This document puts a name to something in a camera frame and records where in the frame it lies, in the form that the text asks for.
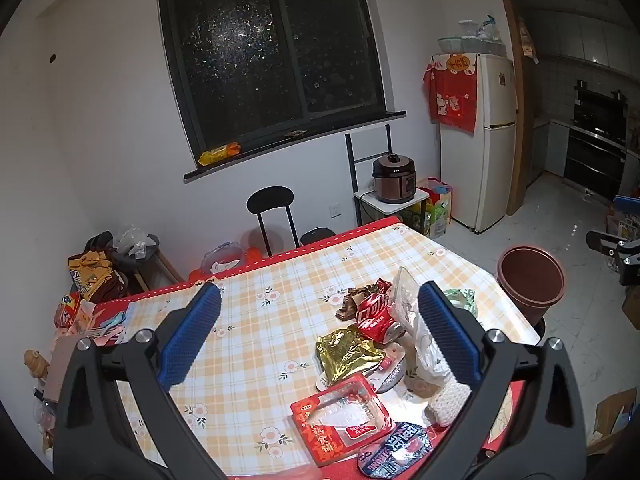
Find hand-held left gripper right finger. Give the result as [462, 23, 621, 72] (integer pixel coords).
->
[417, 280, 588, 480]

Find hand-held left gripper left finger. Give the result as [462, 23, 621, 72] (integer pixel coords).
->
[52, 282, 236, 480]

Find clear plastic container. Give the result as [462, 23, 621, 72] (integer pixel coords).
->
[390, 266, 427, 342]

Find white foam net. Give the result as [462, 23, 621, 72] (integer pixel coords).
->
[424, 375, 473, 428]

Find brown round trash bin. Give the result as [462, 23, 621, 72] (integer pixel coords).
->
[496, 246, 566, 328]

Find gold foil wrapper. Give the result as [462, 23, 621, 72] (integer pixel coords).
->
[315, 326, 387, 386]

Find white plastic bag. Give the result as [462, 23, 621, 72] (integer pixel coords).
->
[410, 317, 453, 386]

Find green wrapper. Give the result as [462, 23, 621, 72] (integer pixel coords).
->
[440, 287, 479, 318]

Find black built-in oven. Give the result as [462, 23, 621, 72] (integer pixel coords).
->
[564, 125, 628, 197]

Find wooden stool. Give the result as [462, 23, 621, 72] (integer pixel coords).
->
[135, 250, 186, 293]

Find crushed red soda can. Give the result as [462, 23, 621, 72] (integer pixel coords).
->
[356, 292, 407, 345]

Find clear box with blue lid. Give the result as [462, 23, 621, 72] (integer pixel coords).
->
[200, 241, 246, 276]

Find pink box with cutlery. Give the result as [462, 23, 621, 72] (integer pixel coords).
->
[65, 302, 136, 346]

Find stool with bags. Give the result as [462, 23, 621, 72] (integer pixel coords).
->
[85, 230, 162, 272]

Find red and gold crumpled wrapper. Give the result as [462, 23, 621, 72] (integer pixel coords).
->
[335, 279, 393, 321]

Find black range hood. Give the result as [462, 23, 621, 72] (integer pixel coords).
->
[574, 80, 630, 128]

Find crumpled clear plastic bag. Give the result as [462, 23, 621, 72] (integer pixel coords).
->
[114, 226, 158, 258]

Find yellow and brown snack bags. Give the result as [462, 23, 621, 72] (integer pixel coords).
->
[68, 251, 128, 303]

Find green printed box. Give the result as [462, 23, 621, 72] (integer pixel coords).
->
[402, 200, 431, 236]

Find red snack packet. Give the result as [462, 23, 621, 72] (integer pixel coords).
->
[54, 294, 83, 328]

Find green boxes under shelf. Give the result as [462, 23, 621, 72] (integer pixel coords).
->
[417, 177, 453, 240]

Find brown cardboard sheet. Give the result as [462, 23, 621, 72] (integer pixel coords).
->
[47, 335, 81, 401]

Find dark blue foil lid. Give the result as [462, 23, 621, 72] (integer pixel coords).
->
[357, 422, 433, 480]

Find white fridge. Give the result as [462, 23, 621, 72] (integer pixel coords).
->
[440, 52, 518, 233]

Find black round-back chair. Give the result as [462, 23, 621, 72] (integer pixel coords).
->
[246, 186, 337, 258]

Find small beige figurine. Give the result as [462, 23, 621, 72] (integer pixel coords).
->
[24, 350, 51, 378]

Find brown pressure cooker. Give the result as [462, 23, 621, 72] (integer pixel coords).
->
[371, 152, 417, 204]

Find red packaging tray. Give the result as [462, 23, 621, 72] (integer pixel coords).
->
[290, 372, 397, 468]

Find white kitchen cabinets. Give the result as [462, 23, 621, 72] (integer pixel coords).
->
[530, 7, 640, 81]

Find cardboard box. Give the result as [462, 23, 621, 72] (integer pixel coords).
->
[587, 389, 638, 453]

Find yellow snack packet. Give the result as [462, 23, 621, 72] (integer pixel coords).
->
[198, 142, 242, 167]

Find hanging paper ornament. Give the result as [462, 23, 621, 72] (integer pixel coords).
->
[517, 17, 541, 64]

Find black metal rack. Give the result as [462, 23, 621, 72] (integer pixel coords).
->
[345, 124, 431, 233]

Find red printed cloth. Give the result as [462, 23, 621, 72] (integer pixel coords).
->
[424, 55, 478, 134]

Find clear plastic bags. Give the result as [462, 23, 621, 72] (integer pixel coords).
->
[459, 12, 503, 56]

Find dark window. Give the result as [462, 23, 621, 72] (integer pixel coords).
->
[156, 0, 407, 184]

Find wooden door frame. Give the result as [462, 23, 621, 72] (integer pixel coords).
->
[492, 0, 532, 217]

